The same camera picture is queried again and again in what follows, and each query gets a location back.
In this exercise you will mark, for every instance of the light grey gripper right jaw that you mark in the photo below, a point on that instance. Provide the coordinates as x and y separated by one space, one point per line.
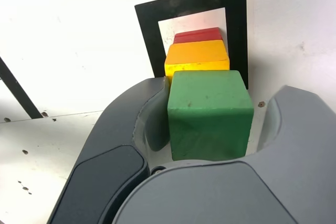
288 169

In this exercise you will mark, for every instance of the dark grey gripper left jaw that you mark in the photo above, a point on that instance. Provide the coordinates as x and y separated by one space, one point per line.
107 161

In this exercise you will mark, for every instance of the green cube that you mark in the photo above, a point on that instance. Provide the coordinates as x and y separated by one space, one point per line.
210 119

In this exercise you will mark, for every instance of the yellow cube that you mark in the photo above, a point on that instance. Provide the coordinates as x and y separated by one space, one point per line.
197 53

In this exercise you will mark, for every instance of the red cube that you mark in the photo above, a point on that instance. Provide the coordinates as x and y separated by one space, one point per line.
197 35

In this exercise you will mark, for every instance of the black tape square outline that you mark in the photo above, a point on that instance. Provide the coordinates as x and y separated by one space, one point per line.
189 1

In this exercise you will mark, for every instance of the black tape strip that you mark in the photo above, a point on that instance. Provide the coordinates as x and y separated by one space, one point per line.
21 90

